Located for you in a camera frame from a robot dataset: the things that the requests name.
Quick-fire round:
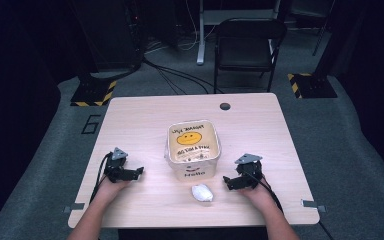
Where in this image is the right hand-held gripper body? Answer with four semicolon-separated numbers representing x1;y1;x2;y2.
234;152;264;190

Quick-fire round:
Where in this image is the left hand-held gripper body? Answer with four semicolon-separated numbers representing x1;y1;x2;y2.
104;146;134;184

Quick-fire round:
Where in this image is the person's right hand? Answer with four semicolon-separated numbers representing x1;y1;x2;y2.
237;178;275;208

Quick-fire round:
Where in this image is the person's left hand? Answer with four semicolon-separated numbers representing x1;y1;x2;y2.
94;177;132;203

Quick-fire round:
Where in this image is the crumpled white paper ball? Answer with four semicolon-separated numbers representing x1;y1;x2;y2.
190;183;215;203

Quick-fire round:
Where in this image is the white smiley-face bin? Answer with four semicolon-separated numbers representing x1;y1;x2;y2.
163;119;222;183

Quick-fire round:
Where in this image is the black stand base striped edge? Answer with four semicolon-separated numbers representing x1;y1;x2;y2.
69;73;118;108
286;72;339;100

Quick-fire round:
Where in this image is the black folding chair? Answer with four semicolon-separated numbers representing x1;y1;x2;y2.
212;17;289;95

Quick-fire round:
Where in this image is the black equipment cabinet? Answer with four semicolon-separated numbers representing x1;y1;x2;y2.
74;0;145;73

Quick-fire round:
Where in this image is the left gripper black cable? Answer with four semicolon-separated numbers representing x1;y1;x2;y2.
89;151;114;205

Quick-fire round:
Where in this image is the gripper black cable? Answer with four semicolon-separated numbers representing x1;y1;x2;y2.
242;169;335;240
89;151;114;205

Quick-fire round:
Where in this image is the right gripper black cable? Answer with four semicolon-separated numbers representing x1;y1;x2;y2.
242;169;335;240

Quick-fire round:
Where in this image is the grey metal table bracket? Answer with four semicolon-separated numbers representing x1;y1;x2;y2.
300;198;327;214
62;201;86;215

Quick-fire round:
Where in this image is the black floor cable bundle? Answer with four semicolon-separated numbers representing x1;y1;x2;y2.
142;58;226;96

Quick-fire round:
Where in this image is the white desk frame leg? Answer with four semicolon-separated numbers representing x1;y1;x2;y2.
196;0;282;66

